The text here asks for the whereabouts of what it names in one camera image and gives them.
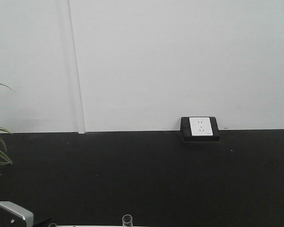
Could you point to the clear glass cylinder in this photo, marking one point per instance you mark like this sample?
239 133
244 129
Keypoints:
127 220
52 225

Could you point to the black socket mounting box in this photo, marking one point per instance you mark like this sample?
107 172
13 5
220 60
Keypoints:
187 137

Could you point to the white wall power socket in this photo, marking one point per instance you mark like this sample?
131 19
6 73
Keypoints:
200 126

